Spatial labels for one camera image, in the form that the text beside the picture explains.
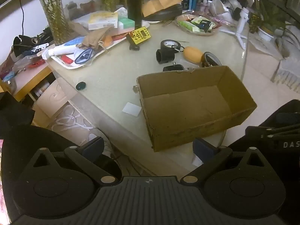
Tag white tray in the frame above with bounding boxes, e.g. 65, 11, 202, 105
46, 29, 133, 70

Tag black cable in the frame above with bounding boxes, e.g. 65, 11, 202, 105
19, 0, 26, 37

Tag white cables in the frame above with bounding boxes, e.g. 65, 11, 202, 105
51, 104, 104, 146

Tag cardboard box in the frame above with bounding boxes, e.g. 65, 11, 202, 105
136, 65, 257, 153

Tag blue swim goggles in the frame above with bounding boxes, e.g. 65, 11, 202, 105
74, 47, 95, 65

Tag yellow white box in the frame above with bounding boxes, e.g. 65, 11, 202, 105
88, 11, 119, 31

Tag black clamp with knob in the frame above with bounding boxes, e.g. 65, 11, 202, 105
163, 61, 185, 72

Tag white blue tube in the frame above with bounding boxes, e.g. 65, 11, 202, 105
42, 37, 88, 60

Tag black rectangular block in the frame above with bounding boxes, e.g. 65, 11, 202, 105
156, 48, 176, 65

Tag black tape roll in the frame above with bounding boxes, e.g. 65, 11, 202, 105
160, 39, 181, 52

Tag red packet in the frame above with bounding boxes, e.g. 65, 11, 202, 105
59, 55, 74, 64

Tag white cabinet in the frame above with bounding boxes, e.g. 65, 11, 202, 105
32, 77, 79, 118

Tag white plate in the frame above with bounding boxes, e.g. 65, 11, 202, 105
141, 19, 166, 29

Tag orange oval ball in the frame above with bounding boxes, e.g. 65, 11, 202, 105
183, 47, 203, 63

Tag white tripod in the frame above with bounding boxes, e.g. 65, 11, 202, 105
220, 7, 249, 50

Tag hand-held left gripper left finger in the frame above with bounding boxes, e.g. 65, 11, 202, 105
28, 136, 119, 187

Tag green white tissue pack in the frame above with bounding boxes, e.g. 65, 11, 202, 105
117, 7, 136, 34

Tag black thermos bottle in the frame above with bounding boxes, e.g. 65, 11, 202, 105
126, 0, 143, 29

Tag tall glass vase with plants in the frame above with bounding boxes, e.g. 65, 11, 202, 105
20, 0, 72, 45

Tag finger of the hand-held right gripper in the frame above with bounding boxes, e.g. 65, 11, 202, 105
275, 112, 300, 124
246, 126, 300, 143

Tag white paper square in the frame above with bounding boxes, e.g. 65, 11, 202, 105
122, 102, 141, 117

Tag brown cloth pouch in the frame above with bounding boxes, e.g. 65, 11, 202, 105
82, 26, 114, 50

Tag black white shoe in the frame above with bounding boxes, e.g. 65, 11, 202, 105
12, 27, 54, 57

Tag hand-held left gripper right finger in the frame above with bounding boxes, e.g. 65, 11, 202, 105
180, 138, 272, 186

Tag wooden side table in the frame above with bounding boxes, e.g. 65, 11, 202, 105
0, 62, 55, 102

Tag black cloth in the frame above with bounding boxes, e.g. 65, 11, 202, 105
0, 91, 35, 139

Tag plant in white pot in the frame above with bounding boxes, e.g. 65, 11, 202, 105
254, 0, 296, 42

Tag grey fringed rug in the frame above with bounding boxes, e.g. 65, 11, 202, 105
271, 57, 300, 90

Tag yellow handheld device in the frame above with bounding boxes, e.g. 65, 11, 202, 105
128, 26, 152, 45

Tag black pan with envelope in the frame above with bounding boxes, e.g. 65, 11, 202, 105
142, 0, 182, 17

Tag bowl of snack packets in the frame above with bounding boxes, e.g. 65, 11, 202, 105
174, 13, 220, 36

